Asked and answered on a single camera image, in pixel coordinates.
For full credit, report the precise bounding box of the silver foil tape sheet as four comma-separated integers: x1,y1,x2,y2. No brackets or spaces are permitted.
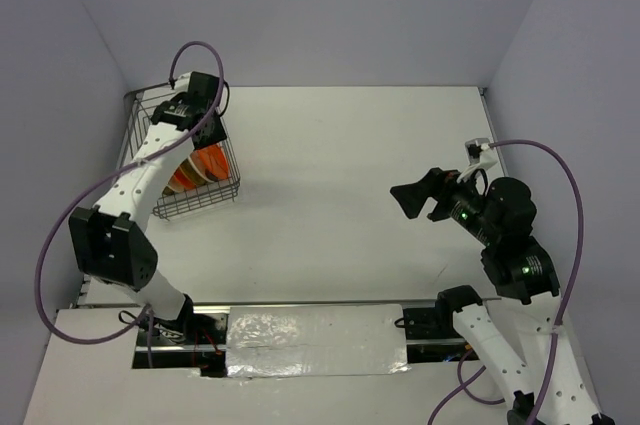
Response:
225,304,409,379

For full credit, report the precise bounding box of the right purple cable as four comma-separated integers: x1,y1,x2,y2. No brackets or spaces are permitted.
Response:
428,139,585,425

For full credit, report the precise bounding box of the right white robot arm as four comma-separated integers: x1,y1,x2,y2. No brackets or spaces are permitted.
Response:
390,168,613,424

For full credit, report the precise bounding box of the black metal base rail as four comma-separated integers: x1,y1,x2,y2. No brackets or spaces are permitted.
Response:
132,301,469,380

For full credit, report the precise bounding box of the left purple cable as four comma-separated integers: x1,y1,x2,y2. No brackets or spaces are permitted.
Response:
38,41,225,376

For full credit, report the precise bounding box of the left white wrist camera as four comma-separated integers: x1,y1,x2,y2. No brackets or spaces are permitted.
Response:
172,72,191,93

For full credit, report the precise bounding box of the orange plastic plate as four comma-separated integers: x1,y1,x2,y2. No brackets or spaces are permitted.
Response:
186,144,230,188

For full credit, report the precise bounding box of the yellow patterned plate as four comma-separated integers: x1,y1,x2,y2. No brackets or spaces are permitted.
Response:
163,159,200,195

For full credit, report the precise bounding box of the grey wire dish rack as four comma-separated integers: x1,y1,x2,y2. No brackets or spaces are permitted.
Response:
118,85,241,220

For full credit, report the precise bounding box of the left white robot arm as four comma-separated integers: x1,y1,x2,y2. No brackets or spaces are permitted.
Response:
68,72,229,344

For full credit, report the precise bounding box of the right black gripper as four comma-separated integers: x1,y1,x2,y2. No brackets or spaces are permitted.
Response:
389,162,498,242

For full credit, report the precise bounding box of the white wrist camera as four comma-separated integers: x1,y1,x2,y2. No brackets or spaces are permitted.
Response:
457,138,498,183
172,72,191,93

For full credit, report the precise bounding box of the purple cable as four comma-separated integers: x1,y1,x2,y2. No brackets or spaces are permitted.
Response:
428,139,585,425
38,41,225,376

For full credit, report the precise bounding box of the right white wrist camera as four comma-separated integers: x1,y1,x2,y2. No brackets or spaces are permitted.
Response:
457,138,498,183

